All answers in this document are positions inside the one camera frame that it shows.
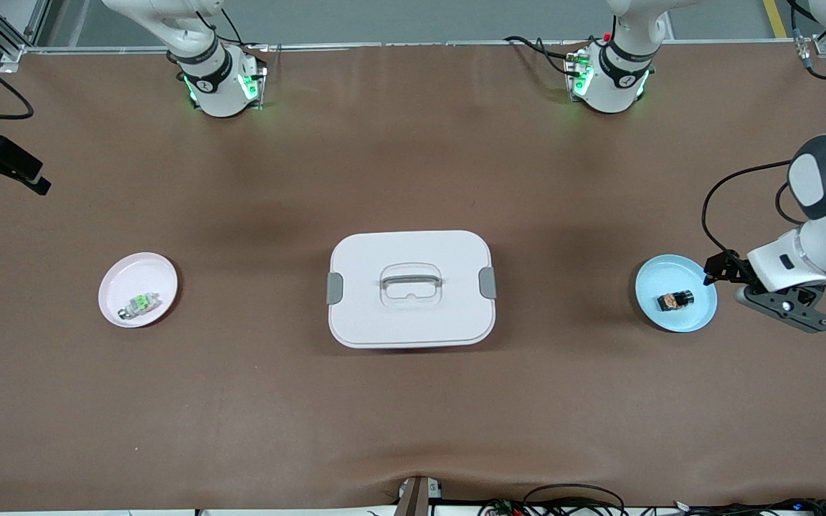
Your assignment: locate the orange and black switch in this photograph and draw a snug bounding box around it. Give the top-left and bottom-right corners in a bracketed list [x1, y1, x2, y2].
[656, 289, 696, 313]

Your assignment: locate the white lidded storage box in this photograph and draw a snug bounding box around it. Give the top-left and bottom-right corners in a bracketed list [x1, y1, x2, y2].
[326, 229, 498, 350]

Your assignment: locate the light blue round plate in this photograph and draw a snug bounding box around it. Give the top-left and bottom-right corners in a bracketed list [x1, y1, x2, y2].
[635, 254, 718, 333]

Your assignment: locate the pink round plate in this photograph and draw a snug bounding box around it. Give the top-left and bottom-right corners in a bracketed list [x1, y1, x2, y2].
[98, 252, 179, 329]

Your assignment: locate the brown table mat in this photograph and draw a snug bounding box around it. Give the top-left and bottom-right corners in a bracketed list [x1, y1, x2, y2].
[0, 43, 826, 513]

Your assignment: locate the green and silver switch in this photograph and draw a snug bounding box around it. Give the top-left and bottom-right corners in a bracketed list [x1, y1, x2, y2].
[118, 290, 163, 320]

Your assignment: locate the black cable bundle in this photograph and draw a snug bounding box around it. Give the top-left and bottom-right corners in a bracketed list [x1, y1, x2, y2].
[671, 497, 826, 516]

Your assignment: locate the black base cable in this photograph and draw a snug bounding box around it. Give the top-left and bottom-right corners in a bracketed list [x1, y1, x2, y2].
[194, 6, 267, 52]
[504, 35, 587, 77]

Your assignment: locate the black looped cable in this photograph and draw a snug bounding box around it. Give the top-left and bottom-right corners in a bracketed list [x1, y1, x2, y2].
[480, 483, 629, 516]

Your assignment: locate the grey camera mount clamp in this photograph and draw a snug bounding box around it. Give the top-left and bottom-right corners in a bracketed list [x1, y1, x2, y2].
[395, 476, 444, 516]

